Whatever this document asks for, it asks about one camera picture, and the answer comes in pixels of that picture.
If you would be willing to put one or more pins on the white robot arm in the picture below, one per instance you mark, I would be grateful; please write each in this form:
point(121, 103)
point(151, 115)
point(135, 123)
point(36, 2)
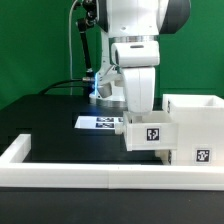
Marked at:
point(123, 21)

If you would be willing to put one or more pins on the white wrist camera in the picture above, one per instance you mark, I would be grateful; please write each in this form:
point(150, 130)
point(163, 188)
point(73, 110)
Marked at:
point(135, 54)

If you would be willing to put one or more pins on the white drawer cabinet box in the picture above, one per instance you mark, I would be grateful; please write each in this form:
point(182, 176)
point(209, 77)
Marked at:
point(200, 120)

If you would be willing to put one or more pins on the white marker tag sheet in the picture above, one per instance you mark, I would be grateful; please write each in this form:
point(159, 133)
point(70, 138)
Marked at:
point(97, 122)

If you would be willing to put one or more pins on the white front drawer tray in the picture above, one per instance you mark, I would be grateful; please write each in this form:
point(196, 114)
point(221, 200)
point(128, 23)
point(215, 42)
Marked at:
point(165, 156)

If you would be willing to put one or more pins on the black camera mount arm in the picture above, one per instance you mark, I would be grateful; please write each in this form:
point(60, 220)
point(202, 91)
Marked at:
point(83, 25)

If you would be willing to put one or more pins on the white U-shaped table fence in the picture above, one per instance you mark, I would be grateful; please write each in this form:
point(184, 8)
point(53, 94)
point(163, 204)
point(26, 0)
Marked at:
point(15, 172)

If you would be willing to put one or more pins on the white drawer tray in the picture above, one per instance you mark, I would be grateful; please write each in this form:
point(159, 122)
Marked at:
point(165, 156)
point(155, 131)

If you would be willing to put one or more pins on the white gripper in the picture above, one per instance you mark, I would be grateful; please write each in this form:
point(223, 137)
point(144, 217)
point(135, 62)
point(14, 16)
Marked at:
point(139, 89)

